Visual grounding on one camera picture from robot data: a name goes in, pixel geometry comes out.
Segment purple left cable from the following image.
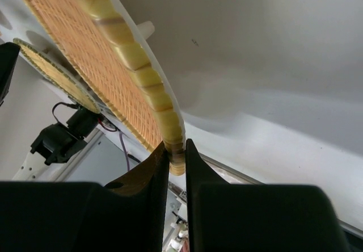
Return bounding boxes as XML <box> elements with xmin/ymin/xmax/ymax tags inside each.
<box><xmin>118</xmin><ymin>131</ymin><xmax>133</xmax><ymax>173</ymax></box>

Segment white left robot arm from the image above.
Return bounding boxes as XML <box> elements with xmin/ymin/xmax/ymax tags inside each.
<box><xmin>1</xmin><ymin>38</ymin><xmax>102</xmax><ymax>181</ymax></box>

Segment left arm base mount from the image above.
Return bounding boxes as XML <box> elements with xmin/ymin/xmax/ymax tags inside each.
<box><xmin>162</xmin><ymin>182</ymin><xmax>190</xmax><ymax>251</ymax></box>

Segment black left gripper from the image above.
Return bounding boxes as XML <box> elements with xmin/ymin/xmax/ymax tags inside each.
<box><xmin>0</xmin><ymin>42</ymin><xmax>20</xmax><ymax>105</ymax></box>

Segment round green-rimmed bamboo tray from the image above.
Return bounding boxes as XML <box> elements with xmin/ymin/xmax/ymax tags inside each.
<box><xmin>13</xmin><ymin>38</ymin><xmax>101</xmax><ymax>114</ymax></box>

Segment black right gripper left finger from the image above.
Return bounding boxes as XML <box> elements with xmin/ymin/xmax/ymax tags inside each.
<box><xmin>1</xmin><ymin>144</ymin><xmax>169</xmax><ymax>251</ymax></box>

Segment square woven tray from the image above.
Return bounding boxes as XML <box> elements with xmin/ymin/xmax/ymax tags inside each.
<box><xmin>23</xmin><ymin>0</ymin><xmax>186</xmax><ymax>175</ymax></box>

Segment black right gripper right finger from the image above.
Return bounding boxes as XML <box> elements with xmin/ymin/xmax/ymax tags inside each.
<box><xmin>185</xmin><ymin>140</ymin><xmax>349</xmax><ymax>251</ymax></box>

